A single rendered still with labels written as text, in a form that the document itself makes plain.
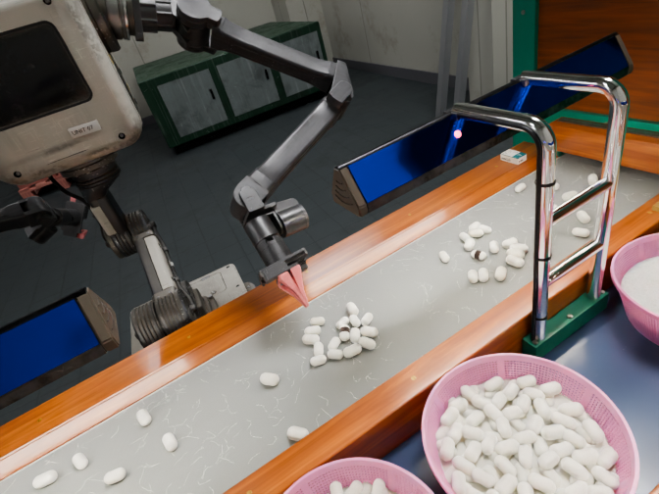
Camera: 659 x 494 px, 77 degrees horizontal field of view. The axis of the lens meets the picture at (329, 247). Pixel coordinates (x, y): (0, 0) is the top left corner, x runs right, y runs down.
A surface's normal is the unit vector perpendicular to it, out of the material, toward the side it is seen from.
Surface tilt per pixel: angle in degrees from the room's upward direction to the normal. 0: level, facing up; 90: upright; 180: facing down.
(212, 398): 0
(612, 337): 0
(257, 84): 90
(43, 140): 90
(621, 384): 0
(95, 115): 90
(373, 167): 58
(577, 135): 90
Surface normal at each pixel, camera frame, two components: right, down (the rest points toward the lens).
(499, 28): 0.41, 0.43
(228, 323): -0.25, -0.80
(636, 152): -0.84, 0.46
